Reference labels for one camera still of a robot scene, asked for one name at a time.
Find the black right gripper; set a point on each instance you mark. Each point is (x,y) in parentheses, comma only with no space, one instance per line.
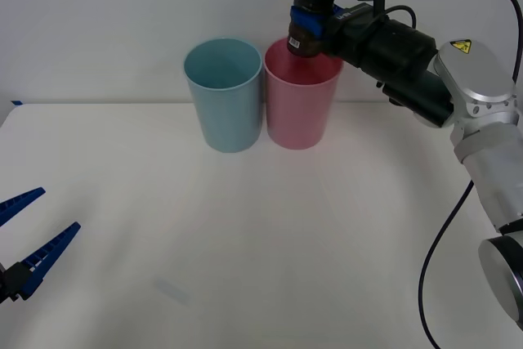
(351,32)

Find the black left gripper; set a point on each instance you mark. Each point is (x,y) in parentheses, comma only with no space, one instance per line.
(2,283)

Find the silver and black right arm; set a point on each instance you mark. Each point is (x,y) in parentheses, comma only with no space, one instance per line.
(474,91)

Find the pink plastic bin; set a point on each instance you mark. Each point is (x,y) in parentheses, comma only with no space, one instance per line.
(298,112)

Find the pale blue plastic bin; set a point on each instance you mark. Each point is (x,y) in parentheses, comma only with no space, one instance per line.
(229,112)

